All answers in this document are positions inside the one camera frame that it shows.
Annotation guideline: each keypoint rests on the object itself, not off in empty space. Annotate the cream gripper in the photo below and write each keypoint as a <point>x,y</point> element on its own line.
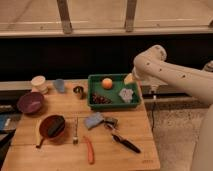
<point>129,79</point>

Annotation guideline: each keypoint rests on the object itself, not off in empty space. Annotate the metal fork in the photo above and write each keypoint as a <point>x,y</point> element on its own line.
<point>75,134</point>

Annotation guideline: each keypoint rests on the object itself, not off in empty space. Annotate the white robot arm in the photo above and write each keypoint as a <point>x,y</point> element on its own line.
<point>194,82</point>

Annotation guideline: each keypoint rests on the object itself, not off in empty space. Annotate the small metal cup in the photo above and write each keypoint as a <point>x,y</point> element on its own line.
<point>79,91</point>

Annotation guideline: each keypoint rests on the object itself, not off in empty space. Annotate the small blue cup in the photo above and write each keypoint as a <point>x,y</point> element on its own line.
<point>59,85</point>

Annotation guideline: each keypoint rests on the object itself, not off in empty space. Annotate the white plastic cup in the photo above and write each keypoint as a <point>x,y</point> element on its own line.
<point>39,83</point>

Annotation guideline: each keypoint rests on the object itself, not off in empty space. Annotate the white crumpled paper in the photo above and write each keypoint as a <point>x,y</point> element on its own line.
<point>126,95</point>

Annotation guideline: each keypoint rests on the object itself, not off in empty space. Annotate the orange ball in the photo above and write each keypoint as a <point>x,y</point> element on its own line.
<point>107,83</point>

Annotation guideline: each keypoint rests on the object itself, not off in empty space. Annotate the green plastic tray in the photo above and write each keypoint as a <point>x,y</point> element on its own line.
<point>95,87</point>

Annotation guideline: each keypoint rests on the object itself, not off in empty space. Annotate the dark red grapes toy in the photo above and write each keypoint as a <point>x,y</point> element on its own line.
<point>98,99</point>

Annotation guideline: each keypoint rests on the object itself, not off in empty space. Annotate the blue sponge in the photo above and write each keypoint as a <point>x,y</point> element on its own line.
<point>93,120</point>

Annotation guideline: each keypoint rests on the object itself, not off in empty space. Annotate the dark red frying pan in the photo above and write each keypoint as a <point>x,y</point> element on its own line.
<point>52,127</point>

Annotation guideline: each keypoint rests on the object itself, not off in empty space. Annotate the yellow banana toy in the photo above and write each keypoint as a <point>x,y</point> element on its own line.
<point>37,134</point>

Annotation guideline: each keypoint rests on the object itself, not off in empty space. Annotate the purple bowl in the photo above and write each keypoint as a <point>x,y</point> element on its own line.
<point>30,102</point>

